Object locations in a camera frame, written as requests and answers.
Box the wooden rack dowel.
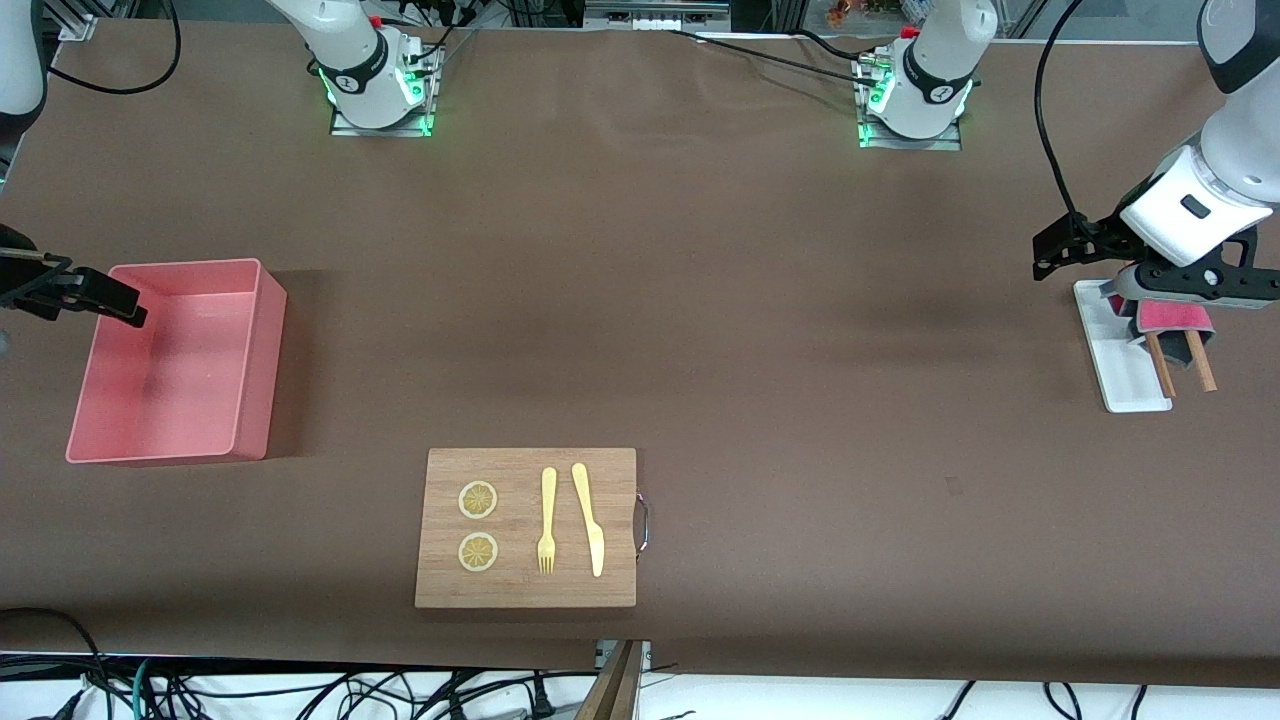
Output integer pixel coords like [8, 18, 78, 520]
[1185, 330, 1218, 393]
[1145, 330, 1178, 399]

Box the black looped cable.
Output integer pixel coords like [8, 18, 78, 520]
[0, 607, 107, 693]

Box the yellow plastic fork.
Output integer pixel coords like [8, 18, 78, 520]
[537, 467, 558, 575]

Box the brown table cover sheet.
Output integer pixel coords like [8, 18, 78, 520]
[0, 18, 1280, 691]

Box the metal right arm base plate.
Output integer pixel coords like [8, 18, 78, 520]
[330, 38, 443, 139]

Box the black cable across table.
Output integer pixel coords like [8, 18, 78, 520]
[668, 28, 883, 83]

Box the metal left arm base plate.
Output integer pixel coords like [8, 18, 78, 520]
[857, 50, 964, 152]

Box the pink plastic bin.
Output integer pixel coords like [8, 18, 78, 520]
[65, 258, 289, 467]

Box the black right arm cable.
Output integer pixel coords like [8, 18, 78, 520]
[45, 0, 184, 97]

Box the pink and grey cloth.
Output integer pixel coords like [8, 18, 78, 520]
[1100, 284, 1218, 367]

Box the wooden stand leg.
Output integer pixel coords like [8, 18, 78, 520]
[575, 640, 643, 720]

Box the white rack base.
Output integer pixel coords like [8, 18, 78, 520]
[1073, 279, 1173, 414]

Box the yellow plastic knife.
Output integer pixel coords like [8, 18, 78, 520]
[571, 462, 606, 579]

